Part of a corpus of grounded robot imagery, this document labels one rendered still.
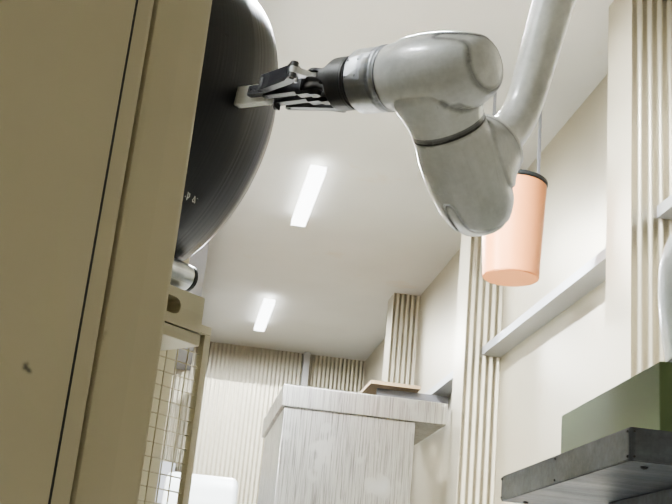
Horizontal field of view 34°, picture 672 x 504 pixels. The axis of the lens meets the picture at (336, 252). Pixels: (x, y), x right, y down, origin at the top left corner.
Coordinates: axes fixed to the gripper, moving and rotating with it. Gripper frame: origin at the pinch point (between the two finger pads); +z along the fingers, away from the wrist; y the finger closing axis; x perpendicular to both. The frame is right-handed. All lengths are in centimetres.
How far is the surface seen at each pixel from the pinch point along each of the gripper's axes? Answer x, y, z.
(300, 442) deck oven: 11, -485, 408
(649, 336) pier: -49, -352, 97
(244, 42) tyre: -9.3, 0.3, 4.8
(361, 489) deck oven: 34, -519, 373
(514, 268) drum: -93, -394, 200
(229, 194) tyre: 13.4, -5.9, 7.0
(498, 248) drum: -104, -390, 210
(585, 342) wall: -67, -450, 180
